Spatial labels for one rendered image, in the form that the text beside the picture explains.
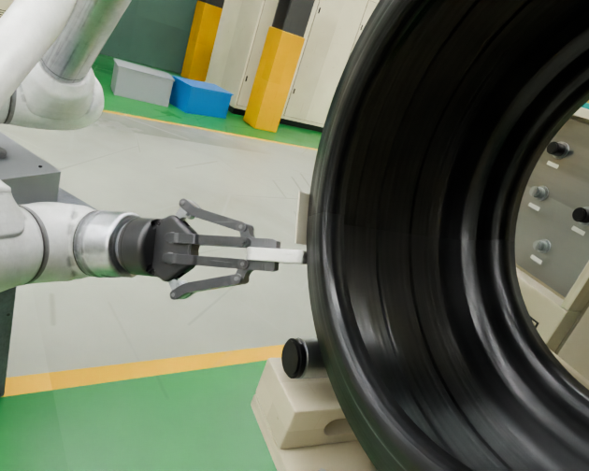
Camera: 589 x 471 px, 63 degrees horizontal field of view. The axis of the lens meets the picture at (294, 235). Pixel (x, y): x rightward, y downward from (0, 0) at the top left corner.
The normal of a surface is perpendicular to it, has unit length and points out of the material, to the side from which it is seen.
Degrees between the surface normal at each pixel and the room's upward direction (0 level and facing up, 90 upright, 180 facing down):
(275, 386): 90
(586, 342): 90
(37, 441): 0
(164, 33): 90
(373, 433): 100
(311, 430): 90
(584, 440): 80
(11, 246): 63
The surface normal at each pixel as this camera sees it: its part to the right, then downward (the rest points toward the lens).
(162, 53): 0.50, 0.48
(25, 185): 0.84, 0.43
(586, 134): -0.87, -0.11
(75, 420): 0.31, -0.87
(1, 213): 0.95, -0.13
